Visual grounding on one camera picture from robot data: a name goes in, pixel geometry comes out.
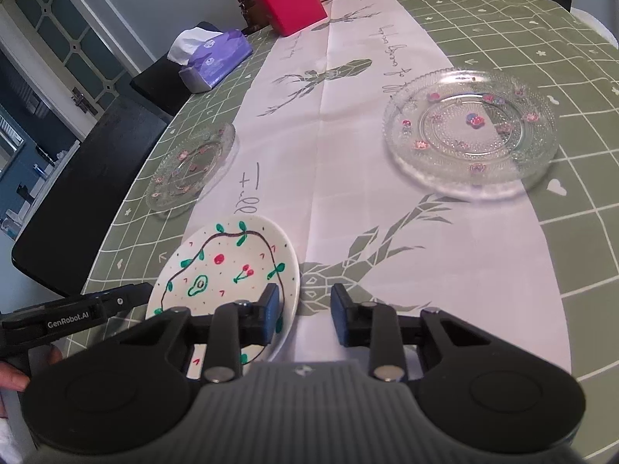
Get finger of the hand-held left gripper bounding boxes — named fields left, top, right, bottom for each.
left=99, top=281, right=155, bottom=319

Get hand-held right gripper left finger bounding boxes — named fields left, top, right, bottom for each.
left=113, top=282, right=282, bottom=386

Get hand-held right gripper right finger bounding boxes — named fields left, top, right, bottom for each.
left=330, top=282, right=500, bottom=384

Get white painted plate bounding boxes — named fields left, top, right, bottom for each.
left=144, top=213, right=301, bottom=380

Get small floral glass plate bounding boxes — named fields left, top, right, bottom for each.
left=144, top=122, right=239, bottom=214

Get large floral glass plate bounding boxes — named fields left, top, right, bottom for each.
left=383, top=68, right=558, bottom=200

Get person's left hand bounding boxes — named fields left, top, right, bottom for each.
left=0, top=347, right=65, bottom=393

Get white cabinet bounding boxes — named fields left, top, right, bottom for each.
left=0, top=138, right=81, bottom=243

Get green checked tablecloth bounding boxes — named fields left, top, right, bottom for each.
left=62, top=0, right=619, bottom=461

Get purple tissue pack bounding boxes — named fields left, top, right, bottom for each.
left=166, top=27, right=255, bottom=94

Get glass pane door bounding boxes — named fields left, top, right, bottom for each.
left=0, top=0, right=166, bottom=127

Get brown figurine jar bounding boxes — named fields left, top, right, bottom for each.
left=235, top=0, right=272, bottom=35

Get pink box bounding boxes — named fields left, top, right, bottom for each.
left=254, top=0, right=328, bottom=38

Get dark door handle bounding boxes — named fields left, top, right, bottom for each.
left=71, top=87, right=96, bottom=115

